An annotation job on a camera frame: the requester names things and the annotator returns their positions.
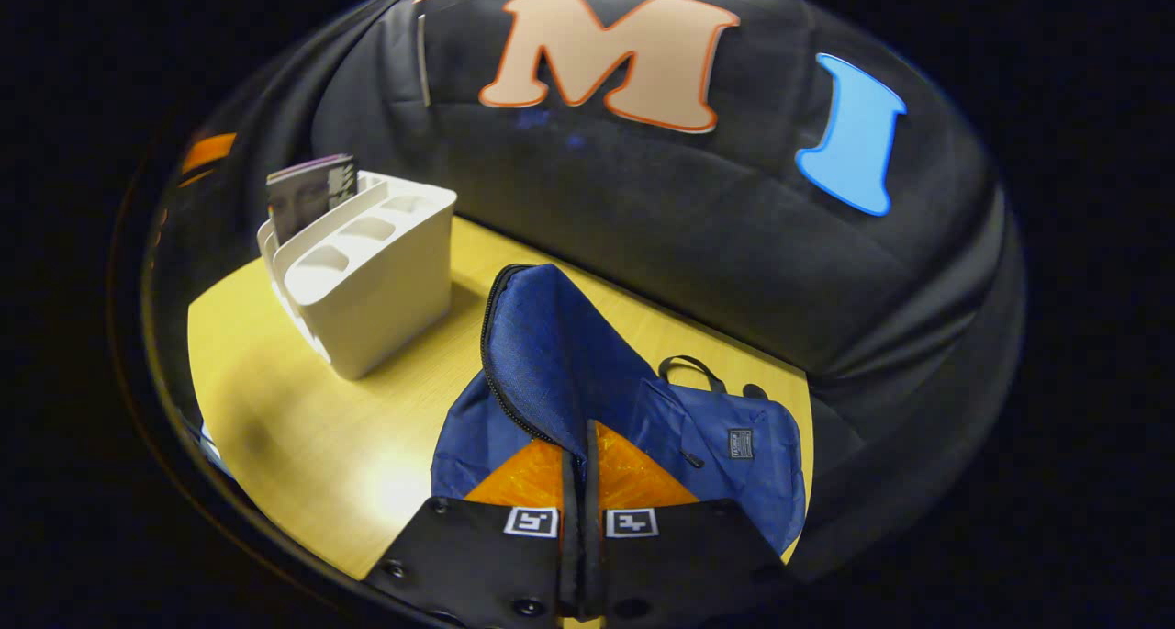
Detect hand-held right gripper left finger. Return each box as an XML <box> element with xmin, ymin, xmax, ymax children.
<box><xmin>365</xmin><ymin>441</ymin><xmax>581</xmax><ymax>629</ymax></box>

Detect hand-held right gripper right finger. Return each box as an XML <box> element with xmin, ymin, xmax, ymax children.
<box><xmin>587</xmin><ymin>422</ymin><xmax>790</xmax><ymax>623</ymax></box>

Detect book with dark photo cover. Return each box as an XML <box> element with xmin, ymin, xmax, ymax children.
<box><xmin>266</xmin><ymin>154</ymin><xmax>357</xmax><ymax>247</ymax></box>

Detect blue schoolbag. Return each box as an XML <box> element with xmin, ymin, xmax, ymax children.
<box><xmin>430</xmin><ymin>262</ymin><xmax>809</xmax><ymax>556</ymax></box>

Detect white plastic bookshelf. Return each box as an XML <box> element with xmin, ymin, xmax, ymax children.
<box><xmin>257</xmin><ymin>170</ymin><xmax>458</xmax><ymax>382</ymax></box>

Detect black backdrop cloth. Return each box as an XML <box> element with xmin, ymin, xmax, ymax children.
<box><xmin>147</xmin><ymin>0</ymin><xmax>1027</xmax><ymax>584</ymax></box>

